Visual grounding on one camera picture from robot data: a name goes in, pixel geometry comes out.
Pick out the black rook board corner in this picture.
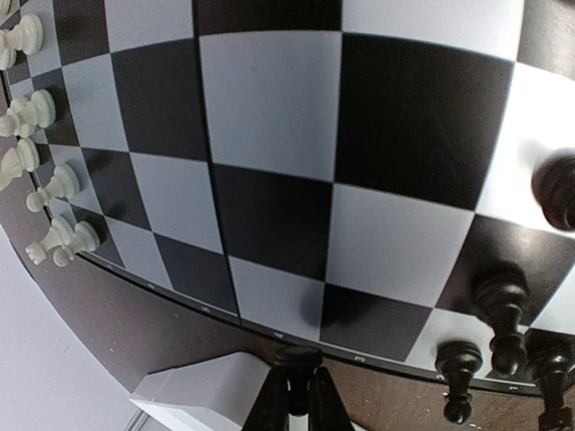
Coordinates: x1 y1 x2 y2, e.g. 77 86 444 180
526 347 574 431

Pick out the black white chess board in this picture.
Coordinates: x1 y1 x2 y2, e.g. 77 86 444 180
1 1 574 396

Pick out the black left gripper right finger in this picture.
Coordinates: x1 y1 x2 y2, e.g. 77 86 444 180
308 367 353 431

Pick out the black pawn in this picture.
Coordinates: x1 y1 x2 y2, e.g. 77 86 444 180
275 346 323 417
531 152 574 232
473 266 531 375

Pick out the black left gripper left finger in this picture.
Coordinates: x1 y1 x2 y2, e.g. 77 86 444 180
242 366 289 431

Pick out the black pawn left board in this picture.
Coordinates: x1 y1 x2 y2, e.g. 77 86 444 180
435 340 483 425

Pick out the white plastic tray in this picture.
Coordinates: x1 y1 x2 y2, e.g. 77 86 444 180
129 352 270 430

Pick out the white chess pieces row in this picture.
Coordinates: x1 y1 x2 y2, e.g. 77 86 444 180
0 0 101 269

